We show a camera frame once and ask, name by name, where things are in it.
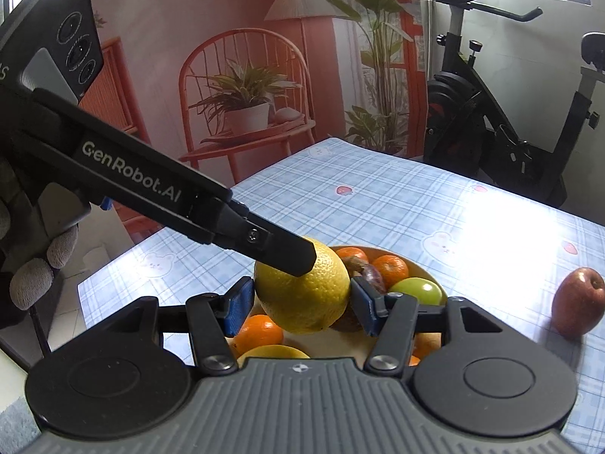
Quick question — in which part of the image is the cream round bowl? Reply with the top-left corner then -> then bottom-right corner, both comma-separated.
224,245 -> 448,370

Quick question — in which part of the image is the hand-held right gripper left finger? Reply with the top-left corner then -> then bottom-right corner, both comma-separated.
101,277 -> 256,377

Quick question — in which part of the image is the black exercise bike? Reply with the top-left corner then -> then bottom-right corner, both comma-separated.
416,0 -> 605,209

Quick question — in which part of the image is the person's left hand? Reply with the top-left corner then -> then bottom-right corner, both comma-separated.
0,199 -> 80,329

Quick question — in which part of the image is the dark purple mangosteen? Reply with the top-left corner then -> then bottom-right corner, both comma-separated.
331,255 -> 388,335

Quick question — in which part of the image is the smooth orange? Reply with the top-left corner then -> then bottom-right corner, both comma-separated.
233,314 -> 285,358

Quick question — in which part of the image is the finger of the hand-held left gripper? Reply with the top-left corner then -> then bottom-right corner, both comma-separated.
215,197 -> 317,278

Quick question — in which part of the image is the wall poster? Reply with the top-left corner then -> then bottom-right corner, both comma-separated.
47,0 -> 428,247

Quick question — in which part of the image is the blue plaid tablecloth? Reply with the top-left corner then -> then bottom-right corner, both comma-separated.
77,137 -> 605,454

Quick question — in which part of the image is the red apple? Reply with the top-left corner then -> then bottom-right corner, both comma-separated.
551,267 -> 605,339

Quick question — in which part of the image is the yellow lemon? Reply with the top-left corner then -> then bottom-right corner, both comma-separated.
236,344 -> 310,368
254,237 -> 351,335

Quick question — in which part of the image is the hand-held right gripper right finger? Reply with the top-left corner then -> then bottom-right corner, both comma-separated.
351,275 -> 504,375

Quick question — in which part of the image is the large green apple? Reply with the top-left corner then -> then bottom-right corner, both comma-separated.
388,277 -> 444,306

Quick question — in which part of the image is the small tangerine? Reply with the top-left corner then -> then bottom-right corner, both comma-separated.
335,247 -> 370,266
370,254 -> 410,290

